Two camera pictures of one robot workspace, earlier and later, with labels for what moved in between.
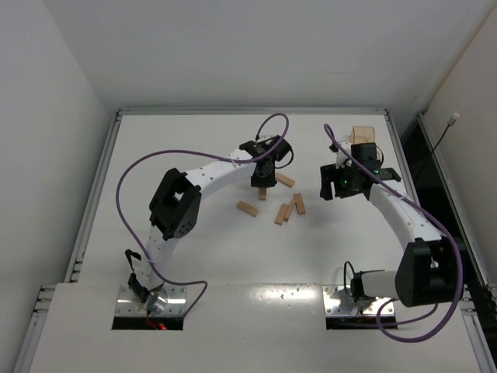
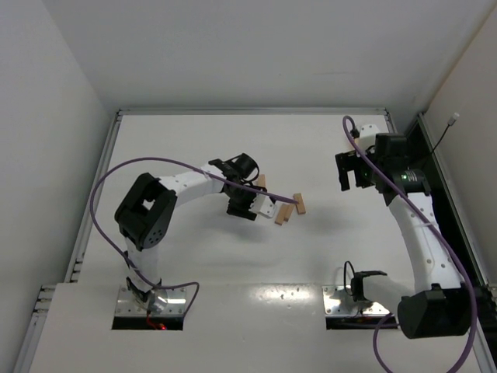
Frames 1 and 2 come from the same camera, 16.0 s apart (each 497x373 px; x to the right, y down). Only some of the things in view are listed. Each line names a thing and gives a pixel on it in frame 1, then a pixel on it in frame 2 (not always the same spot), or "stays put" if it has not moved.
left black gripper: x=262 y=181 -> x=241 y=206
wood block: x=281 y=214 stays put
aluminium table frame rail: x=254 y=112 stays put
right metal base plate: x=338 y=303 stays put
